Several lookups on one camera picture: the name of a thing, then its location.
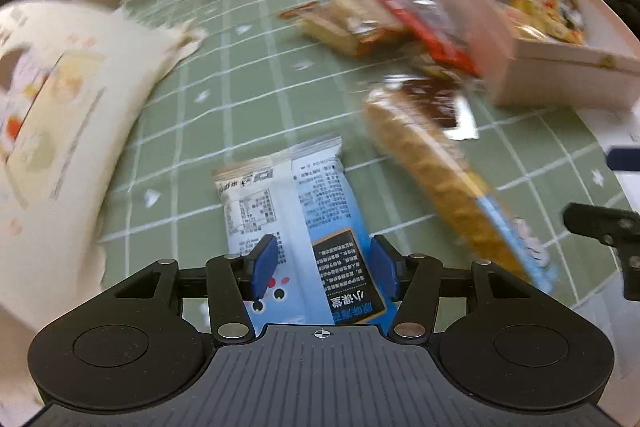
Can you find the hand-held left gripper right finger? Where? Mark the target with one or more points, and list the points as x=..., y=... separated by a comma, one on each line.
x=382, y=267

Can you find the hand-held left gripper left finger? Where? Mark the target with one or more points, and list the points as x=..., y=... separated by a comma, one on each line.
x=265, y=264

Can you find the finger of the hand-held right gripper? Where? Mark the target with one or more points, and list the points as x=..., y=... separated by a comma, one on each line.
x=600, y=222
x=625, y=158

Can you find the blue and white snack packet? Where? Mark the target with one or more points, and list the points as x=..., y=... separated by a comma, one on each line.
x=320, y=202

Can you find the long wafer snack packet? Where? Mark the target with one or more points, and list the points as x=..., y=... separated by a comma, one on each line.
x=430, y=157

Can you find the pale pink cardboard box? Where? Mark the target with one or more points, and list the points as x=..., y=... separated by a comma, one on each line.
x=480, y=52

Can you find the red snack packet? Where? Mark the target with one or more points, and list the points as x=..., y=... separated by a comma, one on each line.
x=430, y=32

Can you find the clear cake snack packet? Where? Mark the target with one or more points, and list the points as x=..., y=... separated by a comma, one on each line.
x=345, y=24

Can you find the dark cushioned chair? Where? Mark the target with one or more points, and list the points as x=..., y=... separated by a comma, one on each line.
x=625, y=7

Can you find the yellow snack packet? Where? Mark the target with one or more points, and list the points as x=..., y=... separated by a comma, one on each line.
x=550, y=7

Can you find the brown chocolate snack packet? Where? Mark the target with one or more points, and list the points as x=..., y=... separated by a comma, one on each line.
x=435, y=99

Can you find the green checked tablecloth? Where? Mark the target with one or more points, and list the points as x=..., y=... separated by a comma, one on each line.
x=260, y=82

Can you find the cream printed bag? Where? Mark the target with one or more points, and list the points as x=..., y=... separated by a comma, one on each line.
x=75, y=107

